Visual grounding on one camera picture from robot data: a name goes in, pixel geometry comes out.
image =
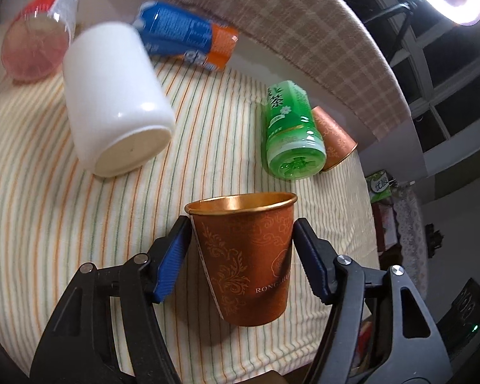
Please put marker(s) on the pink plastic bottle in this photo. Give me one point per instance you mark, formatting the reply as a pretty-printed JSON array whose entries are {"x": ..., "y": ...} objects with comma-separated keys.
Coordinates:
[{"x": 38, "y": 38}]

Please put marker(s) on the striped towel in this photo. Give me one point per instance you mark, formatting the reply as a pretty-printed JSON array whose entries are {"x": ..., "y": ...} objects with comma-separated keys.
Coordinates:
[{"x": 104, "y": 208}]

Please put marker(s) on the blue and orange snack packet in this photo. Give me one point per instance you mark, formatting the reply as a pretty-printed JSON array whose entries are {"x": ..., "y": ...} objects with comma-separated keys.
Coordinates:
[{"x": 184, "y": 36}]

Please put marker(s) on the beige checkered cloth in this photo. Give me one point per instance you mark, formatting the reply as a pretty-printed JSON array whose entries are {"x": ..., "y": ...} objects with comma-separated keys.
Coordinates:
[{"x": 304, "y": 40}]

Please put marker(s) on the white plastic jar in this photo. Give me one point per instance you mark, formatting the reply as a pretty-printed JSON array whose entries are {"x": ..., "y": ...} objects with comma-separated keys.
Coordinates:
[{"x": 114, "y": 98}]

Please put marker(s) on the black device with green light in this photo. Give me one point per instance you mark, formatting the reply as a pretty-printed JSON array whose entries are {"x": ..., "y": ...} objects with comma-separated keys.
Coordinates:
[{"x": 466, "y": 312}]

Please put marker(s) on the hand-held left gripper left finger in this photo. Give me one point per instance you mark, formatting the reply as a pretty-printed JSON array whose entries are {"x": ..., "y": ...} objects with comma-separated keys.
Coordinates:
[{"x": 171, "y": 264}]

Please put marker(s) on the green tea bottle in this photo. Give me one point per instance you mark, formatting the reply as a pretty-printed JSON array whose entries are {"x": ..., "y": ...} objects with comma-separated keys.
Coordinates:
[{"x": 290, "y": 132}]

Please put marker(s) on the lace cloth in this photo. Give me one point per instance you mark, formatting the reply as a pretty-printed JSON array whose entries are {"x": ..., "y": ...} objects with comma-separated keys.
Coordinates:
[{"x": 412, "y": 232}]

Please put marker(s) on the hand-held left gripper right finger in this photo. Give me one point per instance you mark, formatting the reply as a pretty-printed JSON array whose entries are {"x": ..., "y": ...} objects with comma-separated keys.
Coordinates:
[{"x": 310, "y": 262}]

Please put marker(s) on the brown patterned paper cup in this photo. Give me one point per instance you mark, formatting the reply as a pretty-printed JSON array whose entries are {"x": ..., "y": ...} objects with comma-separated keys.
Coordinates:
[
  {"x": 334, "y": 138},
  {"x": 246, "y": 262}
]

